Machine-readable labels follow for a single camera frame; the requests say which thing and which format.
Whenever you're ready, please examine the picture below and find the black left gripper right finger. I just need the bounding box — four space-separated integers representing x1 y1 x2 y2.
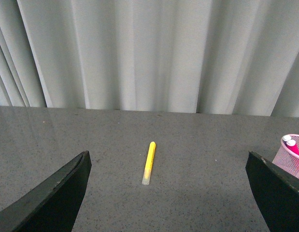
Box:
245 152 299 232

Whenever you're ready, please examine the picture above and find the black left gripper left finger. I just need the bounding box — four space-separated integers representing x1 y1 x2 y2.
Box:
0 151 92 232

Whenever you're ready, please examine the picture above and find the pink highlighter pen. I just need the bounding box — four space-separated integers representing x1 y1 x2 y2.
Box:
286 139 299 156

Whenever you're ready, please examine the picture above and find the purple marker pen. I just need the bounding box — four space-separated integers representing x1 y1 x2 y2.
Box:
282 134 292 144

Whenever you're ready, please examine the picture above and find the pink mesh pen cup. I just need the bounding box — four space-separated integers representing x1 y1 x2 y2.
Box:
273 134 299 179

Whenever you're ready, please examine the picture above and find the yellow highlighter pen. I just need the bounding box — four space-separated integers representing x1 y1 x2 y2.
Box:
142 141 156 185

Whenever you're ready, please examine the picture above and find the white pleated curtain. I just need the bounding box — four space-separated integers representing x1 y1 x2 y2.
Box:
0 0 299 117

